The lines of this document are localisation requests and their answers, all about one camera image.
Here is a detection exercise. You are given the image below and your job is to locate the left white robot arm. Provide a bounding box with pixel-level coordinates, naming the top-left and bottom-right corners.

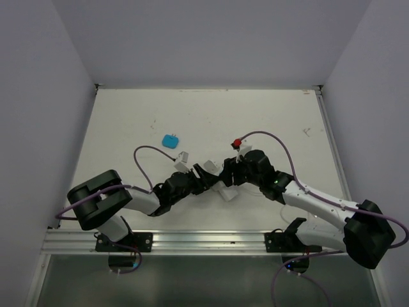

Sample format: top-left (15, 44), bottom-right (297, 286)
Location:
top-left (67, 164), bottom-right (220, 251)

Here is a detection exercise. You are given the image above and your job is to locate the blue plug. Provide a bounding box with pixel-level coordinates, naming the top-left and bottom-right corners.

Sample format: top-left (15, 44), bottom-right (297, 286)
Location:
top-left (162, 134), bottom-right (179, 149)

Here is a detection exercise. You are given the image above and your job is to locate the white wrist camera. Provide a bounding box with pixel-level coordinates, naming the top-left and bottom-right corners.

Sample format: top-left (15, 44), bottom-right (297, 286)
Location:
top-left (231, 138), bottom-right (252, 162)
top-left (174, 152), bottom-right (190, 173)

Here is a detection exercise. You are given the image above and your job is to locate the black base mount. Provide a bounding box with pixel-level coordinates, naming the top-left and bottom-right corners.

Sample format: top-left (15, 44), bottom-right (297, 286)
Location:
top-left (264, 228), bottom-right (322, 253)
top-left (94, 232), bottom-right (153, 253)

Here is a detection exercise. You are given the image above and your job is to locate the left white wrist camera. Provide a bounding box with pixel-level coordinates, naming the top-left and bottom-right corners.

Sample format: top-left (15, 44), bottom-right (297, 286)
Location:
top-left (174, 152), bottom-right (190, 173)

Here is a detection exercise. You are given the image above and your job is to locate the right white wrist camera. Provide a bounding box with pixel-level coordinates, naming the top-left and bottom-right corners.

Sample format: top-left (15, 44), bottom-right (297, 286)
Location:
top-left (231, 138), bottom-right (252, 162)

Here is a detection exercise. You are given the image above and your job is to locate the aluminium front rail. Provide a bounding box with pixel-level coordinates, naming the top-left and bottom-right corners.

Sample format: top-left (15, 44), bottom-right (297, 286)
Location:
top-left (41, 228), bottom-right (378, 256)

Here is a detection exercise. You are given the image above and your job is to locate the aluminium right side rail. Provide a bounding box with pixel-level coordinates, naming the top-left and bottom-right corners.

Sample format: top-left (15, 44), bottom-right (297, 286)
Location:
top-left (313, 86), bottom-right (352, 201)

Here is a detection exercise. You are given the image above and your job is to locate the aluminium rail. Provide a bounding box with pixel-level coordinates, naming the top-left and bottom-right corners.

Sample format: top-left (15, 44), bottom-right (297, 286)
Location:
top-left (41, 228), bottom-right (378, 256)
top-left (313, 86), bottom-right (352, 201)

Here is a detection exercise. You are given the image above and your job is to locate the white power strip socket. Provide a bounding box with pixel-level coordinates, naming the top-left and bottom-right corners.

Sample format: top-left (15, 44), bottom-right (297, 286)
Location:
top-left (203, 160), bottom-right (238, 202)

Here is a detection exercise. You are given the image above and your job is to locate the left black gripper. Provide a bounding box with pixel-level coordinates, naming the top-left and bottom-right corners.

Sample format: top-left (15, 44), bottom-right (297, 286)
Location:
top-left (171, 162), bottom-right (219, 205)

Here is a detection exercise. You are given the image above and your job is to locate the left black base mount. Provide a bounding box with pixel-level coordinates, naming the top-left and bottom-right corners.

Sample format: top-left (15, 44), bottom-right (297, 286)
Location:
top-left (94, 232), bottom-right (153, 253)

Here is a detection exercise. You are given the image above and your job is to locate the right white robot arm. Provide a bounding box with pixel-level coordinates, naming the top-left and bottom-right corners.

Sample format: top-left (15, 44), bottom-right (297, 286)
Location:
top-left (219, 150), bottom-right (396, 269)

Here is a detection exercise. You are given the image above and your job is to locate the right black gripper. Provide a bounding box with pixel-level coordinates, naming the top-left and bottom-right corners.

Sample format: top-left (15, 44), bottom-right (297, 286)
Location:
top-left (219, 155), bottom-right (263, 187)

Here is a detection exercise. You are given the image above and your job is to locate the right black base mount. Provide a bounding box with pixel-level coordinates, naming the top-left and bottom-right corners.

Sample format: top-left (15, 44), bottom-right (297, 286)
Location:
top-left (264, 228), bottom-right (322, 253)

